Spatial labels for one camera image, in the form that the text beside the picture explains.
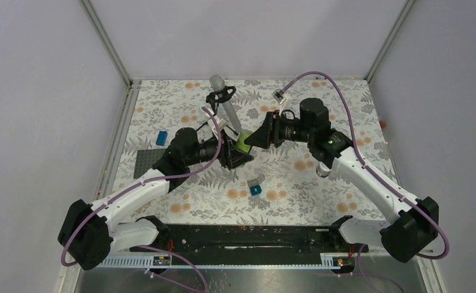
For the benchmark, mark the white cap pill bottle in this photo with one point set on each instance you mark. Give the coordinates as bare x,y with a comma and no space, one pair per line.
322,170

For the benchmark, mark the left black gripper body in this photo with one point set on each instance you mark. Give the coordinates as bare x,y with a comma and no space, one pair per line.
225,155

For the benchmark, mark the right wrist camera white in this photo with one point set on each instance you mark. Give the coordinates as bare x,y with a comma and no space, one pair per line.
284,101

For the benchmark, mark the black microphone tripod stand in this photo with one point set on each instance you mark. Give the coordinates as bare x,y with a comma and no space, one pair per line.
222,109

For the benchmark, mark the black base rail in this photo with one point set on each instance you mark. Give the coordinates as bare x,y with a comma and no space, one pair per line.
190,239

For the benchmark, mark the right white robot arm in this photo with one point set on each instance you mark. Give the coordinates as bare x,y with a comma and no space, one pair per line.
410,223

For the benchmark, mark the grey microphone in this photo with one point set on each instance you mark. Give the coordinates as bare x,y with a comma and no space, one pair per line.
221,95

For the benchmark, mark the grey lego baseplate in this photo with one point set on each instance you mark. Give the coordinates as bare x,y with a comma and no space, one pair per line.
145,160

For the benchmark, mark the green pill bottle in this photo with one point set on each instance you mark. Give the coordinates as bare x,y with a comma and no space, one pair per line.
241,144

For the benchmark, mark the blue lego brick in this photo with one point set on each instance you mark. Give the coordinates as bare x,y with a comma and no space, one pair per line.
161,138

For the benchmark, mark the white cable duct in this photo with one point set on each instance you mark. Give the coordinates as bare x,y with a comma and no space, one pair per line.
228,259

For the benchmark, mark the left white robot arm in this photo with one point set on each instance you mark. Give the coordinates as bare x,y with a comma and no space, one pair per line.
93,230

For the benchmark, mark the floral table mat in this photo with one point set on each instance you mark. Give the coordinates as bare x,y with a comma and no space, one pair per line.
292,193

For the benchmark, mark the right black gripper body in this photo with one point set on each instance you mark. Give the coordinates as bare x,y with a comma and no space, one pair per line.
283,130

